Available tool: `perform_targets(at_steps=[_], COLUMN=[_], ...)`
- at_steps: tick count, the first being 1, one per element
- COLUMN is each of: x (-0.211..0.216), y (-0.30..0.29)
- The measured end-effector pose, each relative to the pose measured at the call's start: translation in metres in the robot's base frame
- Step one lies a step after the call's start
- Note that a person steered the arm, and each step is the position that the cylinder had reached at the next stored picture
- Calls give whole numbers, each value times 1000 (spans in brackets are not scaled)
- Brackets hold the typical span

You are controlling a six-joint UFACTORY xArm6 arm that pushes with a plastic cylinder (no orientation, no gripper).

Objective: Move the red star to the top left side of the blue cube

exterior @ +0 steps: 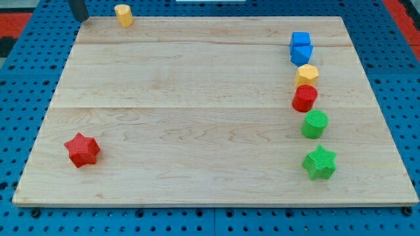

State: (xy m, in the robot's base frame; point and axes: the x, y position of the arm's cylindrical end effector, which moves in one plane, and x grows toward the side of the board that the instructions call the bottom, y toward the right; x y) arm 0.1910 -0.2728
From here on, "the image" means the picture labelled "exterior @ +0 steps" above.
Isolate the blue cube block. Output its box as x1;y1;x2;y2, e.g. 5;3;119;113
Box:
289;31;311;52

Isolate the green star block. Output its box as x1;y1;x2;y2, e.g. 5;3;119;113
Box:
302;145;337;180

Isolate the red star block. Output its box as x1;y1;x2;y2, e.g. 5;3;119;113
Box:
64;132;100;168

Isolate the light wooden board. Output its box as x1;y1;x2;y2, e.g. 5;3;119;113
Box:
12;16;419;208

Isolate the red cylinder block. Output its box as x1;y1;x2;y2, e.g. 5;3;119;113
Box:
292;85;318;112

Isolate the green cylinder block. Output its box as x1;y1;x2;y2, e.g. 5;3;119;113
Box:
301;109;329;139

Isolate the yellow heptagon block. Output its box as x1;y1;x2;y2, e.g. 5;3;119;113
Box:
294;64;319;88

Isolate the blue triangular prism block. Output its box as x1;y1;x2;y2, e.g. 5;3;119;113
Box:
291;45;314;67

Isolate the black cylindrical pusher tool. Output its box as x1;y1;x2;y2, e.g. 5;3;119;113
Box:
68;0;89;22

